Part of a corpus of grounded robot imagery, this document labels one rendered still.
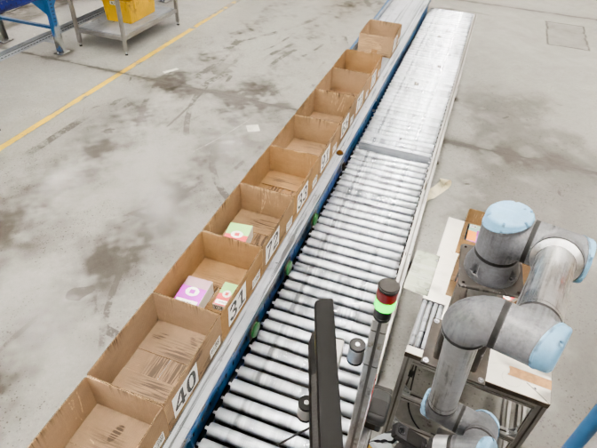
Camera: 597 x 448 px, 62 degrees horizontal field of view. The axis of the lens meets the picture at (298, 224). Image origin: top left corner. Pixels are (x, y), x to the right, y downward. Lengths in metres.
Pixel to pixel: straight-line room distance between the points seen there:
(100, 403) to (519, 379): 1.61
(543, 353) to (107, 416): 1.38
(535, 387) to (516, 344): 1.12
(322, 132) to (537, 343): 2.19
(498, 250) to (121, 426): 1.38
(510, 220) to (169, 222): 2.79
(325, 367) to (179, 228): 2.86
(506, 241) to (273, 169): 1.53
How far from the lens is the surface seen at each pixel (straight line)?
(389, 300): 1.17
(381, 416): 1.65
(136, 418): 1.88
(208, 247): 2.27
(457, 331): 1.24
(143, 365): 2.00
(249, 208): 2.56
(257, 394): 2.04
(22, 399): 3.19
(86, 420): 1.93
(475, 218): 2.91
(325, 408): 1.10
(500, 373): 2.28
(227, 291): 2.13
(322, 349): 1.17
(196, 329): 2.03
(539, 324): 1.20
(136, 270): 3.61
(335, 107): 3.45
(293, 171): 2.82
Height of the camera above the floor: 2.50
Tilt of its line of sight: 40 degrees down
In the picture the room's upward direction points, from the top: 3 degrees clockwise
